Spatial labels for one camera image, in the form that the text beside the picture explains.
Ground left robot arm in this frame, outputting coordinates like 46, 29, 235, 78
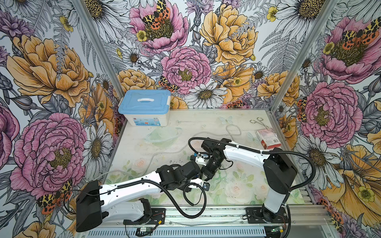
75, 161, 210, 232

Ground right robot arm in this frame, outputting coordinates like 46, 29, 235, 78
201, 137, 297, 223

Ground metal surgical scissors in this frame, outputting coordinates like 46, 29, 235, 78
250, 117, 269, 129

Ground red white medicine box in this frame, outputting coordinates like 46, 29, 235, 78
256, 129, 281, 150

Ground blue lid storage box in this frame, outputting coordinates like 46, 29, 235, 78
118, 89, 172, 127

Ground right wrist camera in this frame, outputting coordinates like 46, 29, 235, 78
194, 152, 212, 166

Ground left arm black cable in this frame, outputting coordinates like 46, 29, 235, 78
115, 179, 207, 219

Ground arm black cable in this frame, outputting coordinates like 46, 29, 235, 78
188, 136, 316, 191
115, 179, 207, 219

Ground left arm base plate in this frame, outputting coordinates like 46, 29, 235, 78
123, 208, 166, 225

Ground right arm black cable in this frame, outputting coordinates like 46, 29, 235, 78
188, 136, 316, 191

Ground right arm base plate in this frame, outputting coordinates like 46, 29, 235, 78
242, 206, 289, 224

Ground aluminium front rail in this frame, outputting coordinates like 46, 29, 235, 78
76, 205, 340, 238

